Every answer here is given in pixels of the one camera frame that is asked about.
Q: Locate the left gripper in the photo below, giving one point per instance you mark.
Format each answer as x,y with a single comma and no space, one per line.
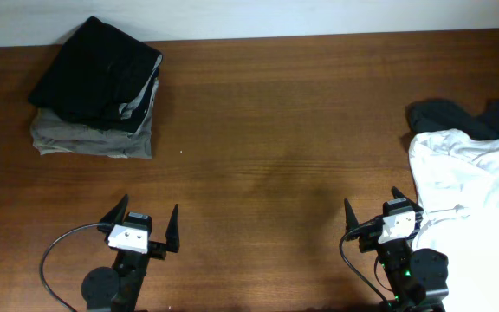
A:
158,248

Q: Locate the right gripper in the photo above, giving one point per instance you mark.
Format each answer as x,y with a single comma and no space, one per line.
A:
366,243

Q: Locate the white t-shirt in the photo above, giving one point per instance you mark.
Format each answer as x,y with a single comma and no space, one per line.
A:
457,182

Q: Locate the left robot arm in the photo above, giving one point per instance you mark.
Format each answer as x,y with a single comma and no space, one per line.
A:
117,288

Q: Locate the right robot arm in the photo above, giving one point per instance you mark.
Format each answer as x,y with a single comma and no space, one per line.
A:
417,278

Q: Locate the grey folded garment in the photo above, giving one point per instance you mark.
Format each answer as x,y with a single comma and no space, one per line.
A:
50,134

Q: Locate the dark crumpled garment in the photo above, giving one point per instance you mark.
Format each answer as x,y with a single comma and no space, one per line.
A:
434,115

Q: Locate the black folded garment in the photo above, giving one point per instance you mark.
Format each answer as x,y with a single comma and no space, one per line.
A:
100,78

